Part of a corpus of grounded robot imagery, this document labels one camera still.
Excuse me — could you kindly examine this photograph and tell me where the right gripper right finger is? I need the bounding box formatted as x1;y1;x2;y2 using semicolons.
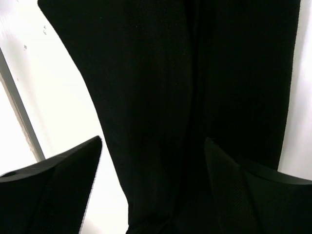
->
204;138;312;234

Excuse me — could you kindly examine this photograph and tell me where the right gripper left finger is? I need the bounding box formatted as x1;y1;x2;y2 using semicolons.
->
0;136;102;234

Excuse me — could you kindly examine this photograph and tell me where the black skirt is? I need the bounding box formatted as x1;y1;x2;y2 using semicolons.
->
38;0;300;234

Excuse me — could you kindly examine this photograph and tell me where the aluminium table edge rail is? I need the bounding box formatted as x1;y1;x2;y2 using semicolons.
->
0;50;45;162

